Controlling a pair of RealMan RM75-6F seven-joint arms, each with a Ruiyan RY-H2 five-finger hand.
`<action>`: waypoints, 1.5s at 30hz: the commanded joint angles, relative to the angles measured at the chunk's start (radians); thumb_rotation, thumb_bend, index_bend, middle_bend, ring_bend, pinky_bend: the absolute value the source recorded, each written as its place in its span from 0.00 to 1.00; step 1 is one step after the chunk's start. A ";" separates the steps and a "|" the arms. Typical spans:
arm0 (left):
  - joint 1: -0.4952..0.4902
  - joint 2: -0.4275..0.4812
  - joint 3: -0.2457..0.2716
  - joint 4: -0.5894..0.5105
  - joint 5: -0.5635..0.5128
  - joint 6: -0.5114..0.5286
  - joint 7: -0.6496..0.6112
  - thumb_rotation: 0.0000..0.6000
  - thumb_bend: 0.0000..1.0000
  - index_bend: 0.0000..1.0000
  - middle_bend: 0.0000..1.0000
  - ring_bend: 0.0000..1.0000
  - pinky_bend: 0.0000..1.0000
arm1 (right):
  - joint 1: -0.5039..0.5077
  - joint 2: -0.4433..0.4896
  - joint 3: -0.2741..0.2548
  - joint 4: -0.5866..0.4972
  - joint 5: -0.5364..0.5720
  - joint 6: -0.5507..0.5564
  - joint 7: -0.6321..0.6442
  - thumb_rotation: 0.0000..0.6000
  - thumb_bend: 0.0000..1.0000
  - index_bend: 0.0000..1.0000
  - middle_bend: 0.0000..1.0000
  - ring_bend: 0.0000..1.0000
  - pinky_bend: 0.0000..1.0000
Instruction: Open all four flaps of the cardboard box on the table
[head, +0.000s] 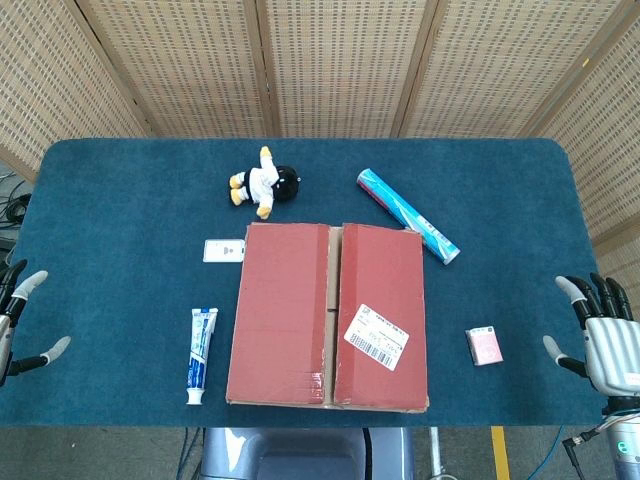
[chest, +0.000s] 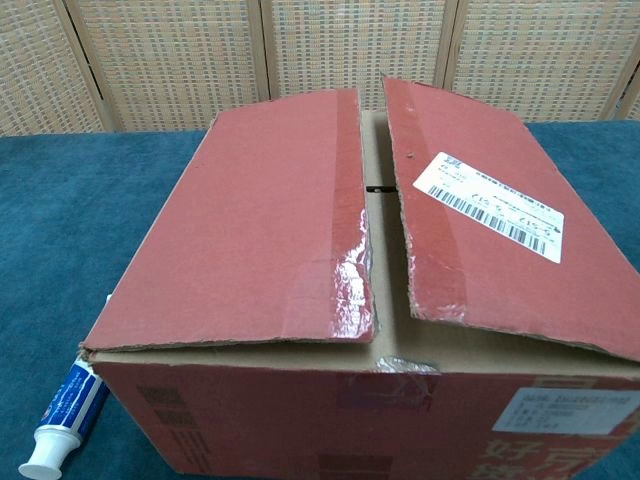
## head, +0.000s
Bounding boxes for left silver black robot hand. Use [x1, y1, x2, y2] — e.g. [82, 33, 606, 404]
[0, 258, 72, 389]

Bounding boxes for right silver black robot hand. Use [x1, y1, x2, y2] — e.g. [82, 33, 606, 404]
[543, 272, 640, 401]

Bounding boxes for red cardboard box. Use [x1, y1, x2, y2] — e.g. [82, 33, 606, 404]
[224, 221, 431, 414]

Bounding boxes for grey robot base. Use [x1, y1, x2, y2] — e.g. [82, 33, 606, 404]
[199, 427, 416, 480]

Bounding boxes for small pink box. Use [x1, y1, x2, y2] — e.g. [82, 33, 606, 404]
[464, 325, 504, 367]

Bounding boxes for blue felt table cover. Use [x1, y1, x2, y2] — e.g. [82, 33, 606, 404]
[0, 137, 629, 429]

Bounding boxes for blue white toothpaste tube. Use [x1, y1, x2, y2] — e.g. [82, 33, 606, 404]
[185, 307, 220, 407]

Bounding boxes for metal pole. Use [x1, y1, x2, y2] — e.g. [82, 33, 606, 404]
[428, 427, 447, 480]

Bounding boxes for white card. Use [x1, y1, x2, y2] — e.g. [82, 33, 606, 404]
[203, 238, 247, 264]

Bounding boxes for blue shuttlecock tube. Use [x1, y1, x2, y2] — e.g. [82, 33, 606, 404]
[356, 167, 462, 266]

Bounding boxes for plush doll with black head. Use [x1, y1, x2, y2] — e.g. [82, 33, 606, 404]
[228, 145, 303, 221]

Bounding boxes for woven wooden folding screen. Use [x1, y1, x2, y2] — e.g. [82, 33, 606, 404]
[0, 0, 640, 301]

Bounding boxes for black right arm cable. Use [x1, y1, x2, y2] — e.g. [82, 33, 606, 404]
[562, 424, 609, 480]

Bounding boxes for blue floor cable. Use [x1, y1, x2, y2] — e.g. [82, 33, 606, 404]
[180, 427, 205, 480]
[529, 427, 567, 480]

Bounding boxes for black floor cables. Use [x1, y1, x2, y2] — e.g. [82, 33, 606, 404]
[0, 169, 32, 234]

